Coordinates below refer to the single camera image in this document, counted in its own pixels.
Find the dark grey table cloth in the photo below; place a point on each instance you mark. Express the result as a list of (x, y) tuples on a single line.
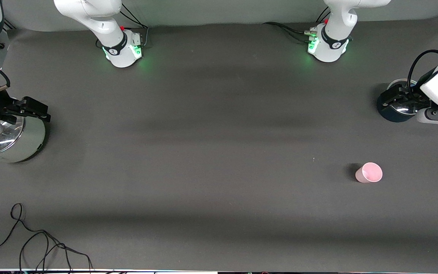
[(219, 152)]

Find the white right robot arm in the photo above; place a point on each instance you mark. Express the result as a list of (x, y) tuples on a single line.
[(112, 42)]

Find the glass lid with steel knob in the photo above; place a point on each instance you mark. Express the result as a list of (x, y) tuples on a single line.
[(2, 144)]

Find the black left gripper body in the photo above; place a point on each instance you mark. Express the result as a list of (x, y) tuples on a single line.
[(410, 98)]

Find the dark blue saucepan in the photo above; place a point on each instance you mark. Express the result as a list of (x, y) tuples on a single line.
[(394, 116)]

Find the pale green cooking pot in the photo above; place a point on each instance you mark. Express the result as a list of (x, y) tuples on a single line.
[(29, 140)]

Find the pink plastic cup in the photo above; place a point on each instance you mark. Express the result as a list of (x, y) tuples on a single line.
[(369, 173)]

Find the glass lid with blue knob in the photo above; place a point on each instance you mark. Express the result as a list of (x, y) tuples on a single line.
[(402, 110)]

